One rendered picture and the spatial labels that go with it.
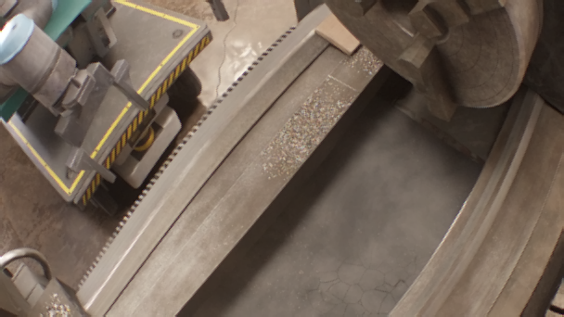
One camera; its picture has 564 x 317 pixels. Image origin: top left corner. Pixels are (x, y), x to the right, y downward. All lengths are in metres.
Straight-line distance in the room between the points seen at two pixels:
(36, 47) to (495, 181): 0.67
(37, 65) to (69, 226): 1.16
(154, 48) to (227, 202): 0.99
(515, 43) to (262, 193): 0.40
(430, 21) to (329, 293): 0.44
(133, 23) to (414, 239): 1.26
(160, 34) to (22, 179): 0.91
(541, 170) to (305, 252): 0.37
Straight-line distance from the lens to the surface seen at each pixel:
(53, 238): 1.87
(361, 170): 0.79
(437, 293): 0.60
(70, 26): 1.30
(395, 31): 0.52
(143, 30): 1.69
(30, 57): 0.73
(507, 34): 0.42
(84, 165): 0.83
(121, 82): 0.84
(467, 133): 0.85
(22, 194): 2.07
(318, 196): 0.77
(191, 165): 0.69
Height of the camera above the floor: 1.43
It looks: 60 degrees down
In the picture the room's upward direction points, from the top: 15 degrees counter-clockwise
